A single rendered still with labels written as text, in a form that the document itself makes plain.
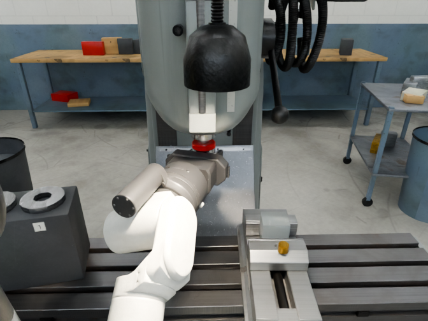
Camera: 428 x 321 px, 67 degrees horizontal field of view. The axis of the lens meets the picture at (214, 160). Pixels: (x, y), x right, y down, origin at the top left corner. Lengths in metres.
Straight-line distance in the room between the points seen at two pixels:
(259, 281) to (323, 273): 0.20
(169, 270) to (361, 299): 0.52
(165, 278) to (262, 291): 0.32
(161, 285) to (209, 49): 0.27
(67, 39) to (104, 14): 0.64
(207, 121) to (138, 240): 0.19
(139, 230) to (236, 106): 0.24
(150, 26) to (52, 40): 4.76
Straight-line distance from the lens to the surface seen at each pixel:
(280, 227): 0.73
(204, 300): 0.76
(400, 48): 5.57
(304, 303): 0.69
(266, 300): 0.68
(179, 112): 0.52
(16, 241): 0.80
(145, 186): 0.45
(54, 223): 0.76
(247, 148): 1.05
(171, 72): 0.51
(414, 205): 2.90
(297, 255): 0.73
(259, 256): 0.71
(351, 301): 0.82
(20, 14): 5.39
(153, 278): 0.40
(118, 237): 0.47
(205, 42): 0.33
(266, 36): 0.61
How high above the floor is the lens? 1.52
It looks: 27 degrees down
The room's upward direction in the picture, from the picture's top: straight up
